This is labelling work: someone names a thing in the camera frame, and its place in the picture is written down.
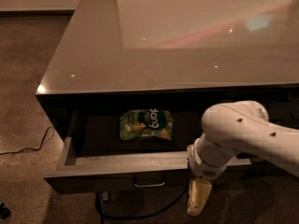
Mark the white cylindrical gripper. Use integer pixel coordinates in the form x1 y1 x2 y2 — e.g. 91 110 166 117
187 145 226 217

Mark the drawer with metal handle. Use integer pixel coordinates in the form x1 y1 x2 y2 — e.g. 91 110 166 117
43 109 252 195

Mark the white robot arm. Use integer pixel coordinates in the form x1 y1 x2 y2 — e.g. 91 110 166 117
187 101 299 217

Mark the dark cabinet with glossy top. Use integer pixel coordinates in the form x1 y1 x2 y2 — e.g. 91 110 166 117
36 0 299 137

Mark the green snack bag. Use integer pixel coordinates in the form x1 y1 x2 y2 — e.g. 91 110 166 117
120 108 174 141

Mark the black object on floor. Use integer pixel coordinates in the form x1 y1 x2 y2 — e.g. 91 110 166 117
0 203 10 219

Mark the thick black cable under cabinet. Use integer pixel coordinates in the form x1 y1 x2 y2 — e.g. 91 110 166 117
94 184 191 224

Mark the thin black floor cable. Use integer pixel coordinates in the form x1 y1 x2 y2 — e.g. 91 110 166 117
0 125 56 157

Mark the dark wall baseboard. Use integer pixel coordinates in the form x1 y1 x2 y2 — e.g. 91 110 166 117
0 9 75 18

